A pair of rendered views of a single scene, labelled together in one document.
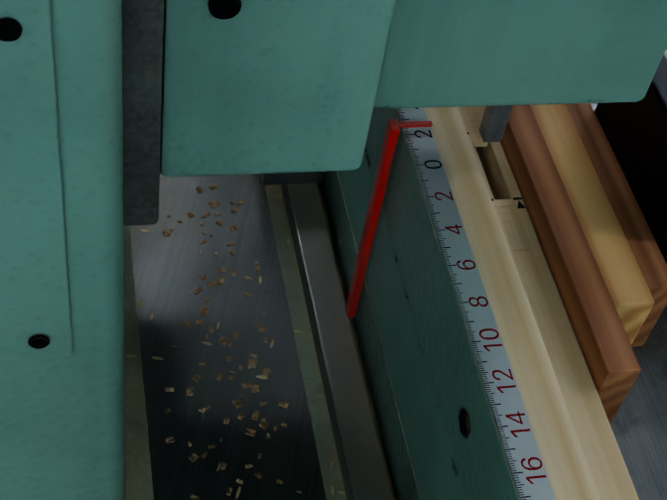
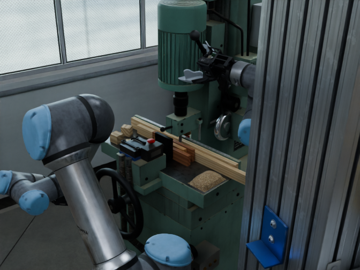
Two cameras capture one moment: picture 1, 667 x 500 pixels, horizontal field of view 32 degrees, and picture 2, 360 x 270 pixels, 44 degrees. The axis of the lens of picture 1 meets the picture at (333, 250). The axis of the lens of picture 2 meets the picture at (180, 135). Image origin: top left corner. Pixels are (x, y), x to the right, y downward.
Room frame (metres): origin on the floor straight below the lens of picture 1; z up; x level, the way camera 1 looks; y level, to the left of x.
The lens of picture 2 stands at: (1.84, -0.80, 1.79)
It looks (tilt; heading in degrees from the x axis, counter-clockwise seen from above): 27 degrees down; 153
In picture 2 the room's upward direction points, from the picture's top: 1 degrees clockwise
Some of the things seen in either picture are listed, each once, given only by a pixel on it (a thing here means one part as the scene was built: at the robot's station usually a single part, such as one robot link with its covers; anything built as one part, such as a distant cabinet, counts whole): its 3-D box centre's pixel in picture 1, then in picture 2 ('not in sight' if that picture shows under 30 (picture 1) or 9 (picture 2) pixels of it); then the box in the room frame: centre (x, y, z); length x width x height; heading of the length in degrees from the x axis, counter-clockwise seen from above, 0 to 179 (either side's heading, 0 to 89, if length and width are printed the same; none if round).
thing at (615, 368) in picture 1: (526, 205); (172, 145); (0.40, -0.09, 0.93); 0.23 x 0.01 x 0.05; 19
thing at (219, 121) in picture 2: not in sight; (225, 126); (0.49, 0.10, 1.02); 0.12 x 0.03 x 0.12; 109
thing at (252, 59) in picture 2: not in sight; (247, 74); (0.49, 0.19, 1.23); 0.09 x 0.08 x 0.15; 109
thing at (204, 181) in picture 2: not in sight; (207, 178); (0.66, -0.07, 0.91); 0.12 x 0.09 x 0.03; 109
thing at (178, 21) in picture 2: not in sight; (181, 45); (0.42, -0.06, 1.35); 0.18 x 0.18 x 0.31
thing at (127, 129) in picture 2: not in sight; (126, 130); (0.17, -0.20, 0.92); 0.04 x 0.03 x 0.04; 45
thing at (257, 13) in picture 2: not in sight; (264, 24); (0.45, 0.29, 1.40); 0.10 x 0.06 x 0.16; 109
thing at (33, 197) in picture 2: not in sight; (35, 195); (0.65, -0.68, 1.01); 0.11 x 0.11 x 0.08; 17
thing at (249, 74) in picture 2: not in sight; (262, 81); (0.85, -0.01, 1.34); 0.11 x 0.08 x 0.09; 19
